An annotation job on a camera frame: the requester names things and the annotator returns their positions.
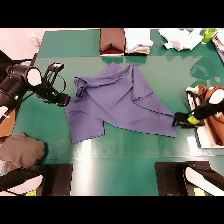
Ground heap of clothes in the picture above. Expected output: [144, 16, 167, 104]
[157, 28, 205, 52]

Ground grey-brown garment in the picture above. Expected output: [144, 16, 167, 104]
[0, 131, 47, 173]

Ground red folded garment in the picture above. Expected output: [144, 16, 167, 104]
[99, 48, 125, 57]

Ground black cable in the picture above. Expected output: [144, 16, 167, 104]
[53, 75, 68, 96]

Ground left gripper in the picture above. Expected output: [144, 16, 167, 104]
[34, 83, 72, 108]

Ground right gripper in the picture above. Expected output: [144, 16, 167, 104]
[171, 111, 198, 129]

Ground purple shirt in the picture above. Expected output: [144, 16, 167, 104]
[64, 61, 178, 145]

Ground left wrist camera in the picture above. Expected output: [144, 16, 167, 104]
[42, 61, 66, 88]

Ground white folded garment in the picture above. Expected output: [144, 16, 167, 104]
[124, 28, 155, 56]

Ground brown folded garment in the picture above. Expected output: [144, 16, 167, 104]
[99, 28, 126, 52]

